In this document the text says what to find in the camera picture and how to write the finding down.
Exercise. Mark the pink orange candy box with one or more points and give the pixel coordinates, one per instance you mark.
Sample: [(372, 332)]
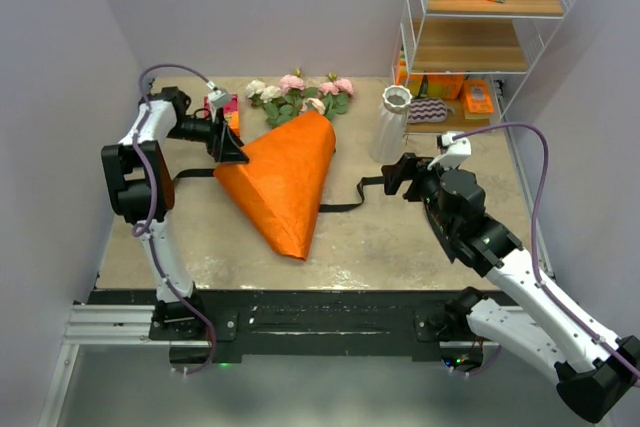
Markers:
[(231, 112)]

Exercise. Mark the orange box bottom shelf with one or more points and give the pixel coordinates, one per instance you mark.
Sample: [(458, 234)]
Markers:
[(446, 86)]

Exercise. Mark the white wire shelf rack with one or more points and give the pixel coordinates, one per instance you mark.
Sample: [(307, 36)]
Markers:
[(498, 42)]

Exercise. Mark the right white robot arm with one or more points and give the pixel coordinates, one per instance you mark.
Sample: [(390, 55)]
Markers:
[(590, 365)]

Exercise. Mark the artificial rose bouquet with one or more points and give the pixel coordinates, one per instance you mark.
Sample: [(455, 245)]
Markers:
[(292, 96)]

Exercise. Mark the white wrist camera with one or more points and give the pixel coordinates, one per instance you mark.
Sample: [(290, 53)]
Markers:
[(454, 150), (218, 98)]

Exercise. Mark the yellow orange packet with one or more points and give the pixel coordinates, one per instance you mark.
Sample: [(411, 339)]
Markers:
[(476, 100)]

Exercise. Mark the aluminium rail frame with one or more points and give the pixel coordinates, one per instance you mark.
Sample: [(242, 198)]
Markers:
[(110, 374)]

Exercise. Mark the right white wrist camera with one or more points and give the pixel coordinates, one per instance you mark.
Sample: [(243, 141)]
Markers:
[(454, 150)]

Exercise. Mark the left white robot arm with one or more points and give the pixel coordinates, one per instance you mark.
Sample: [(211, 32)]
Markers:
[(142, 191)]

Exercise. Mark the orange paper flower wrap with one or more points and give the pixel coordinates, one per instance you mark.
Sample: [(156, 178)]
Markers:
[(280, 189)]

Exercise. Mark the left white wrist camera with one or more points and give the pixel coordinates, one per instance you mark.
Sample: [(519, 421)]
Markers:
[(218, 98)]

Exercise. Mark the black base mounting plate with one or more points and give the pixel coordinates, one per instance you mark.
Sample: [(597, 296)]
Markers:
[(421, 325)]

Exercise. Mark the striped purple grey sleep mask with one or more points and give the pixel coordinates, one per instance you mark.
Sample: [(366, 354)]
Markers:
[(429, 110)]

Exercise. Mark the white faceted ceramic vase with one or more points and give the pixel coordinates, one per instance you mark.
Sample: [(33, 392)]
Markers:
[(387, 141)]

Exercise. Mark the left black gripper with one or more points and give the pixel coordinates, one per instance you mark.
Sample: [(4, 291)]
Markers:
[(224, 141)]

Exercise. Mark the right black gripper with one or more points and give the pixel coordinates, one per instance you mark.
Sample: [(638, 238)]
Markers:
[(409, 167)]

